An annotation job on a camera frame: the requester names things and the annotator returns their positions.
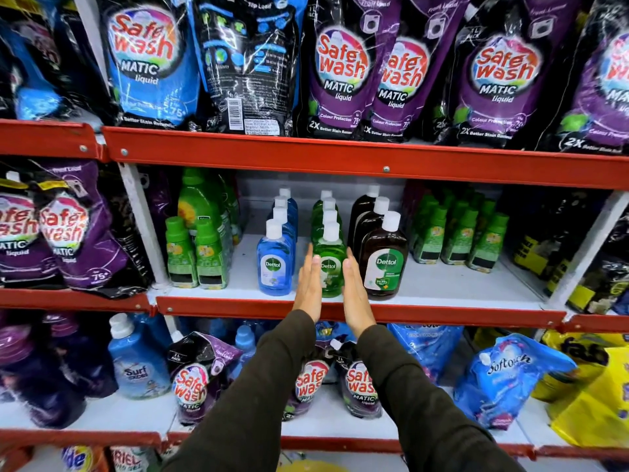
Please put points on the white green detergent pack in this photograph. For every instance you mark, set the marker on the white green detergent pack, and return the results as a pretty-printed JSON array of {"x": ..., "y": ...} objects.
[{"x": 132, "y": 461}]

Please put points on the yellow detergent pouch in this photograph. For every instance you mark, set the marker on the yellow detergent pouch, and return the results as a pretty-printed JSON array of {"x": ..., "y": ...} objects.
[
  {"x": 599, "y": 407},
  {"x": 575, "y": 358}
]

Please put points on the purple detergent bottle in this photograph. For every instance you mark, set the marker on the purple detergent bottle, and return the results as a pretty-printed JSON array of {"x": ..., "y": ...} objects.
[
  {"x": 83, "y": 353},
  {"x": 34, "y": 378}
]

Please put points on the purple detergent pouch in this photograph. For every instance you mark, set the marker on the purple detergent pouch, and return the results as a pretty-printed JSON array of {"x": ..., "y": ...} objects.
[
  {"x": 501, "y": 78},
  {"x": 307, "y": 383},
  {"x": 341, "y": 73},
  {"x": 408, "y": 88},
  {"x": 361, "y": 383},
  {"x": 599, "y": 93},
  {"x": 196, "y": 378},
  {"x": 19, "y": 230},
  {"x": 78, "y": 235}
]

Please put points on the person's right hand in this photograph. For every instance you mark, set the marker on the person's right hand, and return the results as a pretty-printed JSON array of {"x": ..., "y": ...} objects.
[{"x": 356, "y": 299}]

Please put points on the person's right fingers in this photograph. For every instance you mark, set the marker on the person's right fingers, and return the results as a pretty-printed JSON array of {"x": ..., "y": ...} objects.
[{"x": 350, "y": 270}]

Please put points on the red metal shelf rail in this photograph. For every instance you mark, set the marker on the red metal shelf rail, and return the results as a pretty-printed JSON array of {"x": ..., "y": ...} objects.
[
  {"x": 597, "y": 323},
  {"x": 442, "y": 312},
  {"x": 344, "y": 159},
  {"x": 344, "y": 444},
  {"x": 49, "y": 140},
  {"x": 73, "y": 437},
  {"x": 73, "y": 300}
]

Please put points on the person's left hand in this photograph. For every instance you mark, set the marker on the person's left hand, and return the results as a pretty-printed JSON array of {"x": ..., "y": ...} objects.
[{"x": 308, "y": 289}]

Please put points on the rows of green capped bottles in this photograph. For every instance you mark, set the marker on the rows of green capped bottles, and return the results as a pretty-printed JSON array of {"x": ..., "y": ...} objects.
[{"x": 459, "y": 235}]

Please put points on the yellow pack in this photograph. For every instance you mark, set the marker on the yellow pack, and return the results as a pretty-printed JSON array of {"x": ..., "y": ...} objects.
[{"x": 312, "y": 466}]

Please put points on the small green cleaner bottle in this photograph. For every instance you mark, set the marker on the small green cleaner bottle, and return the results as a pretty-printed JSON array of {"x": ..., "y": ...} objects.
[
  {"x": 210, "y": 260},
  {"x": 180, "y": 255}
]

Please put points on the large green cleaner bottle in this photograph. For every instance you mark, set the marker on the large green cleaner bottle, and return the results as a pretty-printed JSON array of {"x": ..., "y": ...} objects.
[
  {"x": 196, "y": 201},
  {"x": 232, "y": 211}
]

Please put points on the person's left fingers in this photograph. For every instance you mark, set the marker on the person's left fingers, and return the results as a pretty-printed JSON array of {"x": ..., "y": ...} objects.
[{"x": 310, "y": 267}]

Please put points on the blue antiseptic bottle white cap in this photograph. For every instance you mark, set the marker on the blue antiseptic bottle white cap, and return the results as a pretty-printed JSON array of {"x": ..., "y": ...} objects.
[
  {"x": 274, "y": 265},
  {"x": 290, "y": 211},
  {"x": 289, "y": 230},
  {"x": 290, "y": 199}
]

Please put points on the person's left forearm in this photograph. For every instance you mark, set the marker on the person's left forearm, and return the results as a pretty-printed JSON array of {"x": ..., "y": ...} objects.
[{"x": 245, "y": 403}]

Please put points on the light blue softener pouch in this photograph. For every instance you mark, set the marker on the light blue softener pouch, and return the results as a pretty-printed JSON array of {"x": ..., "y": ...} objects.
[
  {"x": 425, "y": 346},
  {"x": 506, "y": 378}
]

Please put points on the blue detergent bottle white cap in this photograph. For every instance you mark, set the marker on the blue detergent bottle white cap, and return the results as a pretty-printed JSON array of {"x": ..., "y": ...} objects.
[{"x": 137, "y": 363}]

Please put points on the black blue detergent pouch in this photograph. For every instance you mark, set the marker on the black blue detergent pouch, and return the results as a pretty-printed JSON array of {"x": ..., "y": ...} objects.
[{"x": 245, "y": 63}]

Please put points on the white shelf upright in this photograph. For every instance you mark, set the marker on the white shelf upright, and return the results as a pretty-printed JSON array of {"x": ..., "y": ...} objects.
[
  {"x": 585, "y": 250},
  {"x": 145, "y": 221}
]

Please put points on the group of black yellow pouches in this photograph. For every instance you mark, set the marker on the group of black yellow pouches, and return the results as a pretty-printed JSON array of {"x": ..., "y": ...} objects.
[{"x": 580, "y": 255}]

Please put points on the dark detergent pouch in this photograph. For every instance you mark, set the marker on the dark detergent pouch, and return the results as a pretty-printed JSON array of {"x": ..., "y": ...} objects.
[{"x": 81, "y": 68}]

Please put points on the green antiseptic bottle white cap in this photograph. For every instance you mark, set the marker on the green antiseptic bottle white cap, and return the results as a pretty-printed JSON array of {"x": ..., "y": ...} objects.
[
  {"x": 326, "y": 207},
  {"x": 331, "y": 262},
  {"x": 324, "y": 196},
  {"x": 328, "y": 220}
]

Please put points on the brown antiseptic bottle white cap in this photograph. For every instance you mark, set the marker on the brown antiseptic bottle white cap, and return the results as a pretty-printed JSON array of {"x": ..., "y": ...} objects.
[
  {"x": 368, "y": 226},
  {"x": 386, "y": 265},
  {"x": 361, "y": 203}
]

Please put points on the orange detergent pack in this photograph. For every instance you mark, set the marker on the orange detergent pack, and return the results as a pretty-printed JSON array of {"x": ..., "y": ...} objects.
[{"x": 81, "y": 459}]

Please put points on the small blue detergent bottle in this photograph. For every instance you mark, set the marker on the small blue detergent bottle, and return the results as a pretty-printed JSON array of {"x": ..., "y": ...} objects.
[{"x": 244, "y": 346}]

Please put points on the person's right forearm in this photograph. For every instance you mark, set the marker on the person's right forearm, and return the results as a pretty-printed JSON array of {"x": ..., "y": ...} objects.
[{"x": 422, "y": 407}]

